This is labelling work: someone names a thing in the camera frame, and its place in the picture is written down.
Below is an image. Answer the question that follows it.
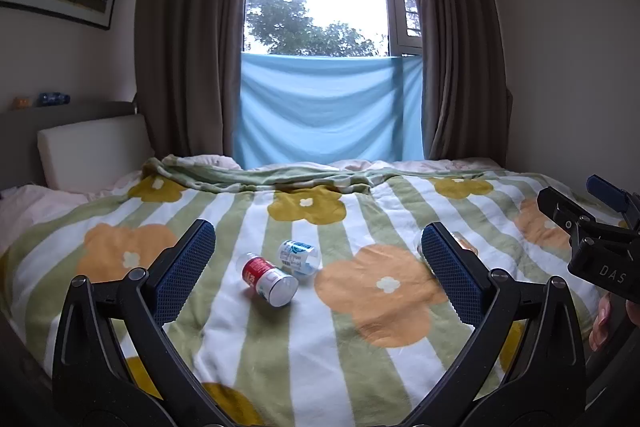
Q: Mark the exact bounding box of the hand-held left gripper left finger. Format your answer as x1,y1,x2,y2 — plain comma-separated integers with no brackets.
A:
52,218,217,408

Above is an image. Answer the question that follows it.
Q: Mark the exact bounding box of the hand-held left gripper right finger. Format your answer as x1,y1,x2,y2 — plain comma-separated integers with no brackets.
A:
420,222,588,404

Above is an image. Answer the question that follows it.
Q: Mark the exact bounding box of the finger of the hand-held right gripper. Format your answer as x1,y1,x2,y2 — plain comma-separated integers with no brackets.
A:
538,186,602,249
586,175,640,229

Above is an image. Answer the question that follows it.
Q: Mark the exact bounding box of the red-label white bottle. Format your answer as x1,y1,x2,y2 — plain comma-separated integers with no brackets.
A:
241,252,300,308

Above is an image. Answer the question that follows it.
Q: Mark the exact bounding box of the clear cup with orange label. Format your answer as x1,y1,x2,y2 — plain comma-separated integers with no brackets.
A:
416,230,480,259

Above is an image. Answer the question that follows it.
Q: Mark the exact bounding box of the clear cup with blue label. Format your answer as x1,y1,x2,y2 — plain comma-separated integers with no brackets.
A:
278,239,322,279

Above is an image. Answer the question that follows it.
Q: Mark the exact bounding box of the person's right hand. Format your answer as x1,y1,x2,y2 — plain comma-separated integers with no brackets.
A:
589,293,623,354

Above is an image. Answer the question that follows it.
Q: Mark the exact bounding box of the striped floral blanket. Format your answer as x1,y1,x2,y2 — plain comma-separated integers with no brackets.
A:
0,154,631,427

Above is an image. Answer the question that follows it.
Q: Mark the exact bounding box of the white headboard cushion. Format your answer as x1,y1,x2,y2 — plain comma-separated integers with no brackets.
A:
37,114,156,195

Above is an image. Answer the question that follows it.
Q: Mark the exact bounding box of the brown curtain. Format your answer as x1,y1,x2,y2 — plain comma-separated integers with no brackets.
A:
134,0,258,168
397,0,515,162

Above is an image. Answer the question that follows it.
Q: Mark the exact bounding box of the grey headboard shelf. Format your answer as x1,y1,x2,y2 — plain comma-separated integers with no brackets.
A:
0,101,146,190

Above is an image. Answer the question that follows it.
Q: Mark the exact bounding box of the light blue cloth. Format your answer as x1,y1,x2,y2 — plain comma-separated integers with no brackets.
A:
233,53,426,170

